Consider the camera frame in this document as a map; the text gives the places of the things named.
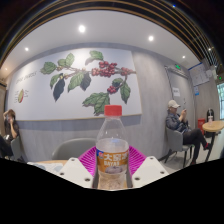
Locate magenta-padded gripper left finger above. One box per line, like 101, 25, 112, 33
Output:
58, 145, 99, 190

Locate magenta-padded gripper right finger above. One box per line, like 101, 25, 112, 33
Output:
127, 145, 170, 190

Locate clear red-capped drink bottle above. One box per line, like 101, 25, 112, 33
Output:
95, 104, 130, 191

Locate grey upholstered chair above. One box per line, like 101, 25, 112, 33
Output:
165, 126, 195, 169
9, 135, 28, 163
51, 137, 98, 161

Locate person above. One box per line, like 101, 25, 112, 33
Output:
2, 109, 20, 145
165, 99, 213, 166

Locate red bin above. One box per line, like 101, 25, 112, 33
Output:
197, 117, 207, 135

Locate round wooden table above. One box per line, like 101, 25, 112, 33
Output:
201, 120, 224, 163

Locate black thermos jug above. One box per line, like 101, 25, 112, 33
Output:
206, 107, 215, 123

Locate white paper notice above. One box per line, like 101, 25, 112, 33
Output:
171, 86, 182, 98

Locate grey door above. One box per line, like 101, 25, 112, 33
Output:
165, 65, 197, 131

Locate white notice board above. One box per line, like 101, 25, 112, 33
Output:
187, 62, 211, 87

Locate round ceiling lights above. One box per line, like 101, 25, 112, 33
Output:
23, 24, 188, 61

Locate coffee plant wall mural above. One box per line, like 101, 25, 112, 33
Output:
6, 47, 143, 122

